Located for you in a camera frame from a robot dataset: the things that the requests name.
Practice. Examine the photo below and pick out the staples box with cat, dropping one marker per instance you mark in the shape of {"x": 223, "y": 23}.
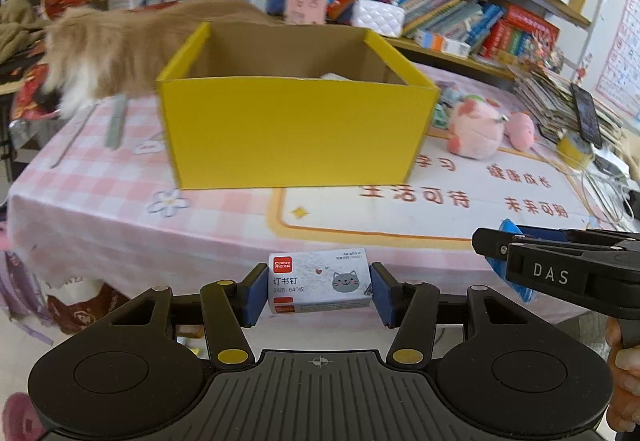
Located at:
{"x": 315, "y": 281}

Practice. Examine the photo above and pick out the stack of booklets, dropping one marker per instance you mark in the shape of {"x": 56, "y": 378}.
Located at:
{"x": 549, "y": 98}

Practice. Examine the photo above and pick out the white quilted pearl handbag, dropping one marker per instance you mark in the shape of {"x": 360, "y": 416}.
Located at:
{"x": 384, "y": 18}

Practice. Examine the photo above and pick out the person's right hand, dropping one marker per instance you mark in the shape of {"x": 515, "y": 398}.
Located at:
{"x": 623, "y": 412}

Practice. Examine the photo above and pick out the fluffy orange cat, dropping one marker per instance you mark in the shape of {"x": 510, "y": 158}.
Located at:
{"x": 93, "y": 54}

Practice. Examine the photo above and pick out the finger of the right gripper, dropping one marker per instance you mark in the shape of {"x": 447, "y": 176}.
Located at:
{"x": 542, "y": 233}
{"x": 493, "y": 245}

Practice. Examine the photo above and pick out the black smartphone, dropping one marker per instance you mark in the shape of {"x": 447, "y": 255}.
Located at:
{"x": 587, "y": 117}

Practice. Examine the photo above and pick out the grey metal ruler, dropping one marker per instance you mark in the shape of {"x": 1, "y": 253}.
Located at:
{"x": 115, "y": 128}

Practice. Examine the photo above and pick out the olive green cloth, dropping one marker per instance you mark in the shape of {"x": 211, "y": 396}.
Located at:
{"x": 20, "y": 28}

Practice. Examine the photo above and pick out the white cube box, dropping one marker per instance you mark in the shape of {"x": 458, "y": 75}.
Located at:
{"x": 332, "y": 76}

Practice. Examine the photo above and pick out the pink printed cup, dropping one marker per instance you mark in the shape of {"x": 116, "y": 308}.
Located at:
{"x": 305, "y": 12}

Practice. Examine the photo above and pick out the grey toy car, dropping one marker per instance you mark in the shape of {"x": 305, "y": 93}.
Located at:
{"x": 450, "y": 94}

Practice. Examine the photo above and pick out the large pink plush pig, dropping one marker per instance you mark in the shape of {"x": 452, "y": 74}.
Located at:
{"x": 475, "y": 129}

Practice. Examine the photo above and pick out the yellow cardboard box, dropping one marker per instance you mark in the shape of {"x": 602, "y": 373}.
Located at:
{"x": 244, "y": 107}

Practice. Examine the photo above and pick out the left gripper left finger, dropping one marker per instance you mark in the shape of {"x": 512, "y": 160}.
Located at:
{"x": 229, "y": 307}

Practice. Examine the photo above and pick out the yellow tape roll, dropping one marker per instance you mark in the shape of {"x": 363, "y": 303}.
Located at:
{"x": 574, "y": 151}

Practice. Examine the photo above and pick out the orange white medicine box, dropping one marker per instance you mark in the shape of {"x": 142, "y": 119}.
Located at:
{"x": 435, "y": 42}

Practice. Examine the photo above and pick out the red dictionary book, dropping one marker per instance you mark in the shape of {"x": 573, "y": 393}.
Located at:
{"x": 528, "y": 22}

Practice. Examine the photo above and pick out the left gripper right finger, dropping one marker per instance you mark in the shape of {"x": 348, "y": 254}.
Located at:
{"x": 412, "y": 310}

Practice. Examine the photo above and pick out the pink checkered desk mat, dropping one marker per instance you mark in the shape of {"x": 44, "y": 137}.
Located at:
{"x": 80, "y": 209}

